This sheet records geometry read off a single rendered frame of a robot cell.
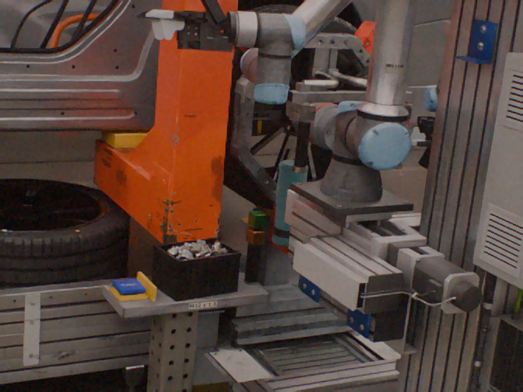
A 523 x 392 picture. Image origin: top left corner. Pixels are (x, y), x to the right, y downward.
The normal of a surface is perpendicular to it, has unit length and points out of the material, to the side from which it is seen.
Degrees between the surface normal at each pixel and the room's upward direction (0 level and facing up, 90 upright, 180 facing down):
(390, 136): 98
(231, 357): 0
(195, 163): 90
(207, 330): 90
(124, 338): 90
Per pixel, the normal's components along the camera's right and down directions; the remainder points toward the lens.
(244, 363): 0.09, -0.96
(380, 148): 0.22, 0.41
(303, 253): -0.88, 0.05
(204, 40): 0.24, 0.16
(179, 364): 0.46, 0.29
